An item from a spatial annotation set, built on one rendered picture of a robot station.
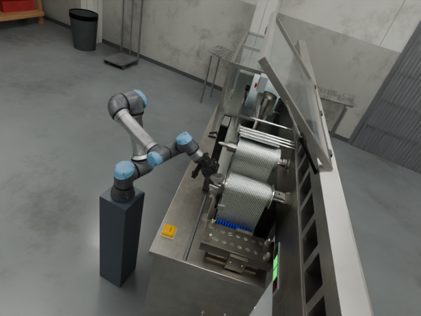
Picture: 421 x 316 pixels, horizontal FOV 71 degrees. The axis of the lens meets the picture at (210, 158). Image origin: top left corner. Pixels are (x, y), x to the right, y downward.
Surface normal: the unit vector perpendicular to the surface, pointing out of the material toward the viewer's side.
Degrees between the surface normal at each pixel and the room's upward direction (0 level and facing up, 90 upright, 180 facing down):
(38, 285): 0
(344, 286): 0
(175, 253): 0
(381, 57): 90
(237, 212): 90
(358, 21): 90
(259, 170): 92
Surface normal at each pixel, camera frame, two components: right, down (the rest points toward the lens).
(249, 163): -0.22, 0.58
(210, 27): -0.42, 0.47
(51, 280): 0.22, -0.78
